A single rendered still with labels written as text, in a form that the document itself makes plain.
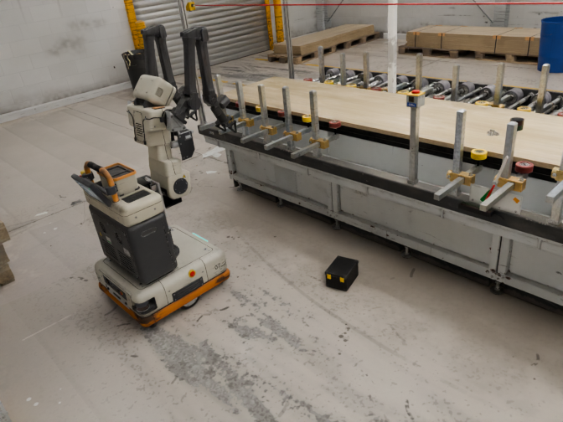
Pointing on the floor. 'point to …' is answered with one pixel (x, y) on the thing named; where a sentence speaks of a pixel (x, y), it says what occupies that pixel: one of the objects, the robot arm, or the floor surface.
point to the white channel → (392, 46)
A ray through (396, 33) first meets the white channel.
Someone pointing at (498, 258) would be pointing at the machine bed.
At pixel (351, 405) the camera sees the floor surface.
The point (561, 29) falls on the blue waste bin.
